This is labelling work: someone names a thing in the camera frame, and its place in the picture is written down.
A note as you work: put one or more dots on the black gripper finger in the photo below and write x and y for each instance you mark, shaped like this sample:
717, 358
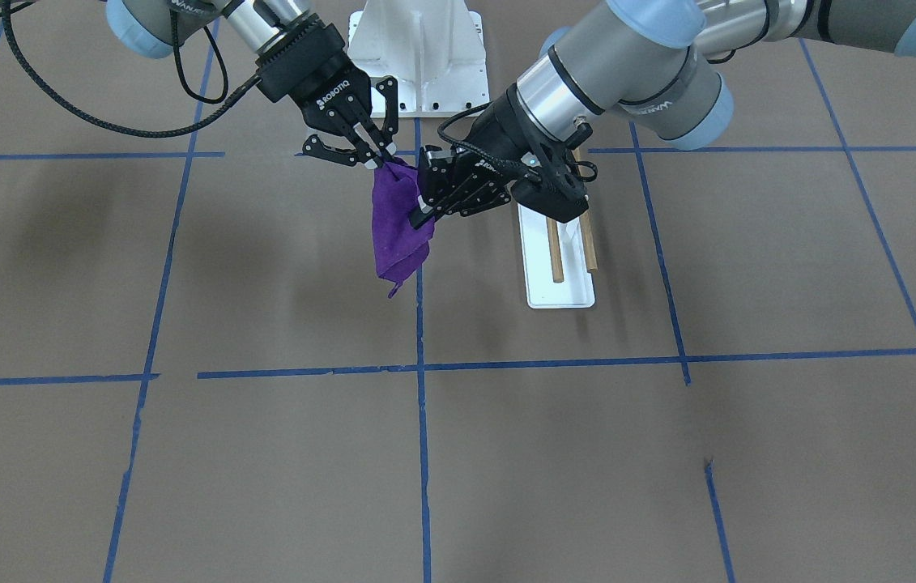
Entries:
442, 204
364, 145
383, 117
488, 196

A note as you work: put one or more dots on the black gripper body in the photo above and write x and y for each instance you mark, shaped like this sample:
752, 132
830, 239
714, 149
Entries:
305, 70
500, 132

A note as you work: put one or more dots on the purple towel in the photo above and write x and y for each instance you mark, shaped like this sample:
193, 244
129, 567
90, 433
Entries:
400, 250

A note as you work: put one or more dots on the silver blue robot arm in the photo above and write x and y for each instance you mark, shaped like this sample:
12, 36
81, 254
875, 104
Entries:
158, 29
652, 60

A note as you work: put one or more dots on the wooden rack rod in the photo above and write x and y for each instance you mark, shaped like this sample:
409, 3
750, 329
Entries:
589, 249
555, 250

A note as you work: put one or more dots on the white towel rack base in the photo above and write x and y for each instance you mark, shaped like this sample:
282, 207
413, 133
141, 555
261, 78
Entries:
577, 291

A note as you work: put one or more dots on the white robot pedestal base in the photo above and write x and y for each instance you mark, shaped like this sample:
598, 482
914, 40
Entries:
434, 50

